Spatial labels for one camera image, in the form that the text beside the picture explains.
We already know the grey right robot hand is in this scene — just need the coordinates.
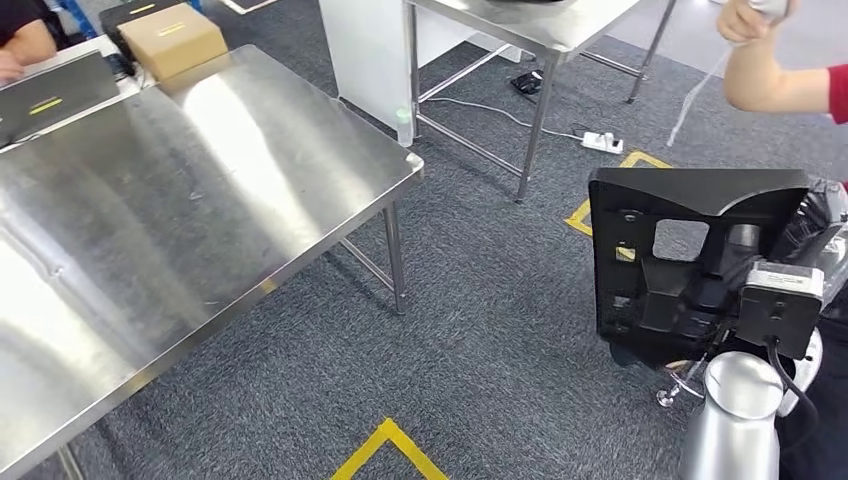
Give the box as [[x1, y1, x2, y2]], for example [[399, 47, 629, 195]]
[[768, 175, 848, 307]]

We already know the chrome chair base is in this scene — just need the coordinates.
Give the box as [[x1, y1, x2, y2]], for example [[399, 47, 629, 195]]
[[655, 357, 709, 409]]

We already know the person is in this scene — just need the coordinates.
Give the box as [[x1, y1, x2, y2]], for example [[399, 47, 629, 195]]
[[716, 0, 848, 480], [0, 0, 71, 85]]

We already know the person's hand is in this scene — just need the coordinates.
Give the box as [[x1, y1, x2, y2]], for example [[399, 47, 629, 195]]
[[0, 49, 26, 85], [716, 0, 793, 46]]

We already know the white desk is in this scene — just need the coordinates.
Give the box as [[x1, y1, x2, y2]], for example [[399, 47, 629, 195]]
[[0, 34, 160, 157]]

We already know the white power strip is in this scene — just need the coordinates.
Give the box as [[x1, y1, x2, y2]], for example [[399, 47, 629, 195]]
[[580, 130, 626, 156]]

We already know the white floor cable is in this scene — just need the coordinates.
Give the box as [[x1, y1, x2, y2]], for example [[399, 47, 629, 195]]
[[423, 96, 586, 142]]

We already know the stainless steel table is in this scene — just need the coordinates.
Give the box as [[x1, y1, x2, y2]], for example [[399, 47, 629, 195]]
[[402, 0, 680, 204]]

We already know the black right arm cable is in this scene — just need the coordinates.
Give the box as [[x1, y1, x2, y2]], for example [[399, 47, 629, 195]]
[[763, 336, 821, 455]]

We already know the blue metal frame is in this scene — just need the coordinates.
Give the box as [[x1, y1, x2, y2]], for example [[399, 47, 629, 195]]
[[56, 0, 99, 40]]

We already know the white handheld device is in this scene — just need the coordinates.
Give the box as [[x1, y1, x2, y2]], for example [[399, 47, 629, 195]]
[[748, 0, 791, 21]]

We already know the black plastic plate holder part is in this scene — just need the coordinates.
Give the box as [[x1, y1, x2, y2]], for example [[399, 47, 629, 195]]
[[587, 166, 812, 370]]

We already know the black laptop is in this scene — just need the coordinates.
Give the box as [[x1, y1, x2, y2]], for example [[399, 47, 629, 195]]
[[0, 50, 123, 150]]

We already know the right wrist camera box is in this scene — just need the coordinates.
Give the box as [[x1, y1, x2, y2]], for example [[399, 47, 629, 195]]
[[733, 259, 825, 361]]

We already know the stainless steel workbench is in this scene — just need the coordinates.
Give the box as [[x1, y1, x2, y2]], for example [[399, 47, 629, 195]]
[[0, 44, 426, 480]]

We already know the white device cable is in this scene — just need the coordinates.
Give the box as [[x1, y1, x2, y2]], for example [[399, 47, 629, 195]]
[[665, 39, 737, 148]]

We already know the brown cardboard box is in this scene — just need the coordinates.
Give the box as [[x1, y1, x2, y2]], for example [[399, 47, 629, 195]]
[[117, 2, 230, 83]]

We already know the black device on floor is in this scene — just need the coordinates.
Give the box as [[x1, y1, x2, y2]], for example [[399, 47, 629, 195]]
[[508, 68, 546, 97]]

